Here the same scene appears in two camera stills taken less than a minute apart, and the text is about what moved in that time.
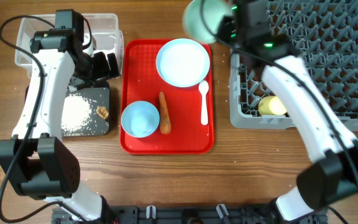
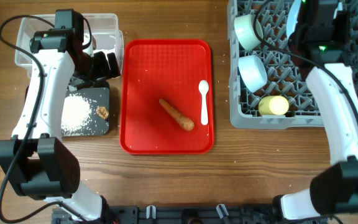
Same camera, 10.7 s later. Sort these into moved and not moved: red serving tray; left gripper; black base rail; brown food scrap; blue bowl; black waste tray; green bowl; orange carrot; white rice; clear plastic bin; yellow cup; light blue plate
Moved: light blue plate; green bowl; blue bowl; orange carrot
Not moved: left gripper; brown food scrap; white rice; red serving tray; black waste tray; clear plastic bin; black base rail; yellow cup
